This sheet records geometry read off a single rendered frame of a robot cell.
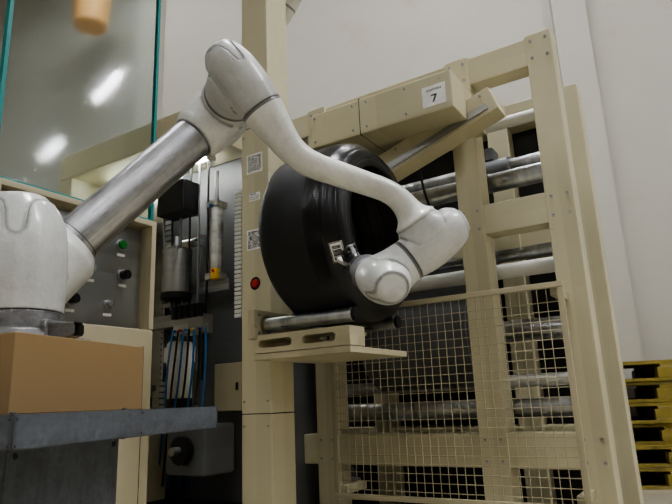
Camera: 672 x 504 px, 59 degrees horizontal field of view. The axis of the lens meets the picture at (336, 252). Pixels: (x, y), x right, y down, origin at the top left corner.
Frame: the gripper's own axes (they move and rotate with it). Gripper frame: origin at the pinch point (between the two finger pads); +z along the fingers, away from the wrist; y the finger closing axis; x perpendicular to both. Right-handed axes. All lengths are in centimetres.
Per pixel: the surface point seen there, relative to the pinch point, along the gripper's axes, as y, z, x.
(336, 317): 17.6, 8.7, -6.0
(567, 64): -24, 349, 333
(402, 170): -12, 63, 46
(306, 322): 18.0, 16.2, -14.3
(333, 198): -16.4, 9.3, 4.2
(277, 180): -25.4, 27.0, -7.3
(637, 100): 26, 317, 373
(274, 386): 38, 29, -30
